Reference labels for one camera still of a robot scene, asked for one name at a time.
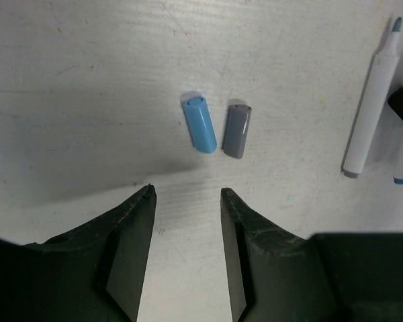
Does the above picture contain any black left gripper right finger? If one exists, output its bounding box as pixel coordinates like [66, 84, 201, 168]
[220, 188, 403, 321]

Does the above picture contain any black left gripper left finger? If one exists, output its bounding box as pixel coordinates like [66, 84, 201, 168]
[0, 185, 156, 321]

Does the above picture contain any grey white marker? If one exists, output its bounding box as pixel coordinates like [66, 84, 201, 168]
[342, 17, 403, 178]

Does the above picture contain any light blue pen cap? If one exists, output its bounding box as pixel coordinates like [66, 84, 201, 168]
[180, 91, 217, 154]

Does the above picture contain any grey pen cap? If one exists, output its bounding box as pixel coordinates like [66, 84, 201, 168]
[221, 99, 253, 159]

